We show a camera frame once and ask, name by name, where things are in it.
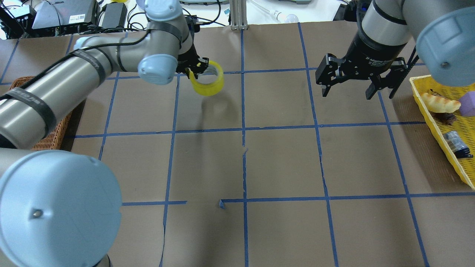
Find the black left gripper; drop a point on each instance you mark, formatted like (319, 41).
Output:
(191, 61)

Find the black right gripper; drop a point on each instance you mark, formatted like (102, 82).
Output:
(372, 52)

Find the yellow tape roll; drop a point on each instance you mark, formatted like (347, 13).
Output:
(208, 83)

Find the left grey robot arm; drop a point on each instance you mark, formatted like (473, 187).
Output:
(58, 208)

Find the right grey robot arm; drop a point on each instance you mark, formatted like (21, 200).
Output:
(392, 35)

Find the black power brick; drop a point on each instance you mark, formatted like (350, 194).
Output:
(113, 16)

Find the white light bulb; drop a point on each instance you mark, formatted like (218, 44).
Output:
(283, 17)

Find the brown toy snail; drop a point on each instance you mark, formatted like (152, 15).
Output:
(445, 118)

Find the purple foam block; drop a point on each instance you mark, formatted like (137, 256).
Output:
(467, 108)

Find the small dark bottle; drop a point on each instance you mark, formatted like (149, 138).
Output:
(459, 148)

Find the black computer box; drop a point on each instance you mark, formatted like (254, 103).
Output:
(65, 14)

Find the aluminium frame post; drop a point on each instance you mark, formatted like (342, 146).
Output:
(238, 15)

